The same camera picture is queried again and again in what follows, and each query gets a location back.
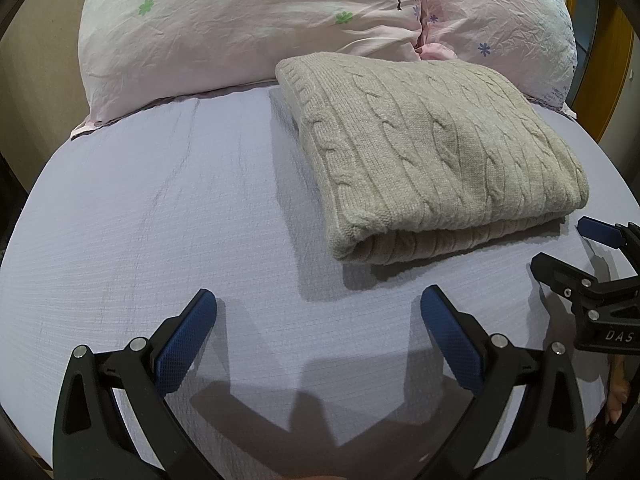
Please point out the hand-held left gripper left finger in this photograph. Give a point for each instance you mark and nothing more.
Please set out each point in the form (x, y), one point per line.
(182, 342)

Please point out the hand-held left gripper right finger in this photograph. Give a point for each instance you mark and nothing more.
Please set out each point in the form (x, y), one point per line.
(452, 342)

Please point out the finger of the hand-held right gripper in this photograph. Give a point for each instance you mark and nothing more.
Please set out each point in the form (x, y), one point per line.
(600, 230)
(575, 282)

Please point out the person's right hand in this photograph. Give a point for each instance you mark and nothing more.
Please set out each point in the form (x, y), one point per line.
(617, 390)

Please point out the lavender bed sheet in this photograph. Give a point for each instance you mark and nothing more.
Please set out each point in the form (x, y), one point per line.
(175, 220)

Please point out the pink floral pillow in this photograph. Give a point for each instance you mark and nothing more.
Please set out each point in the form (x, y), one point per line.
(505, 20)
(240, 25)

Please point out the wooden door frame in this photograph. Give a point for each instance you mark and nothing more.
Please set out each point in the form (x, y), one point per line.
(607, 60)

